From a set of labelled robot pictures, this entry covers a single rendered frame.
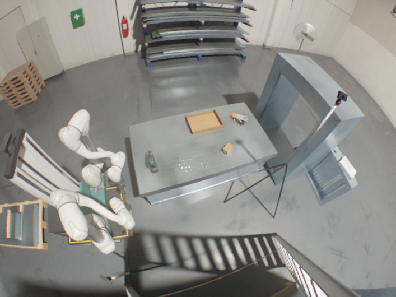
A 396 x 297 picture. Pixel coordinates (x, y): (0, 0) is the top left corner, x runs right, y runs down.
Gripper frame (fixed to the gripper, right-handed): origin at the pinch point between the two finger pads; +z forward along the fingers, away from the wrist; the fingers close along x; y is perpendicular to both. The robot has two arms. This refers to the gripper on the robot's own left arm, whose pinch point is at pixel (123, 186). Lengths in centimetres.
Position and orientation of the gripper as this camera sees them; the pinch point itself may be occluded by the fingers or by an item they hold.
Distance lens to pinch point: 191.5
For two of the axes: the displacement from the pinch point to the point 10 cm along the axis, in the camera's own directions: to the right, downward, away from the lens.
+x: -3.0, -8.1, 5.1
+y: 9.5, -2.2, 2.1
